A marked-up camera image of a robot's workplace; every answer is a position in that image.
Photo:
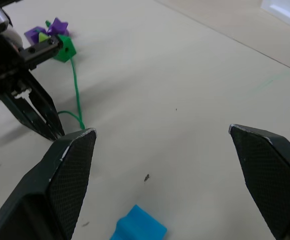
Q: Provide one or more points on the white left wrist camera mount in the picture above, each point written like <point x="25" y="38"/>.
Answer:
<point x="15" y="38"/>

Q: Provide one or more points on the white board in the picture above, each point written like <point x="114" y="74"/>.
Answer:
<point x="285" y="11"/>

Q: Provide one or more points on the purple star block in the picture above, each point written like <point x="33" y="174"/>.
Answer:
<point x="58" y="26"/>

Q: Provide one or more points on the yellow-green triangle block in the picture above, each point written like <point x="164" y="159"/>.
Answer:
<point x="42" y="38"/>

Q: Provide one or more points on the green lace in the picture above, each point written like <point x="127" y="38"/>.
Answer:
<point x="76" y="87"/>

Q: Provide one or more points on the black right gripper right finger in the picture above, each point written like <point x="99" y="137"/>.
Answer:
<point x="272" y="175"/>

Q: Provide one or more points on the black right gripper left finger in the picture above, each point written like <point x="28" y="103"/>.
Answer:
<point x="59" y="180"/>

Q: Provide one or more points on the blue block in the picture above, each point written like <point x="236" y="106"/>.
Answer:
<point x="139" y="225"/>

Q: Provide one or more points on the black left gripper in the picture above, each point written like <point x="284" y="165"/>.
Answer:
<point x="7" y="67"/>

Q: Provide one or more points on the green cube block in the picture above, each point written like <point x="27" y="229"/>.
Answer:
<point x="68" y="50"/>

